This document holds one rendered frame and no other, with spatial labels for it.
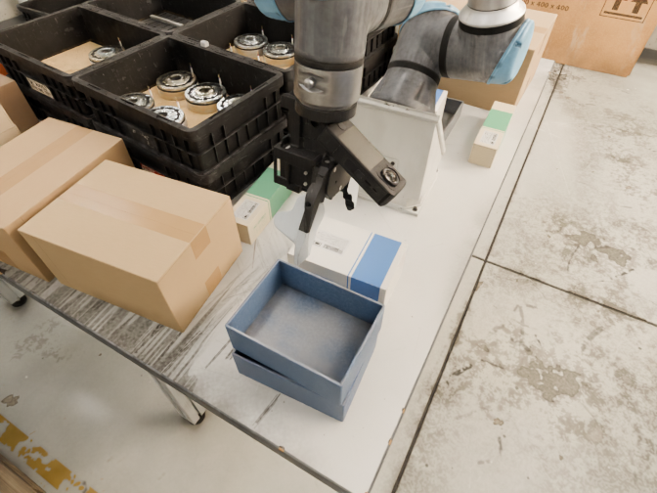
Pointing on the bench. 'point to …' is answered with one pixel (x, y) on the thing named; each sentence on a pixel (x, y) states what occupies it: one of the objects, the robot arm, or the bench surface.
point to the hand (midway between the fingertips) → (329, 238)
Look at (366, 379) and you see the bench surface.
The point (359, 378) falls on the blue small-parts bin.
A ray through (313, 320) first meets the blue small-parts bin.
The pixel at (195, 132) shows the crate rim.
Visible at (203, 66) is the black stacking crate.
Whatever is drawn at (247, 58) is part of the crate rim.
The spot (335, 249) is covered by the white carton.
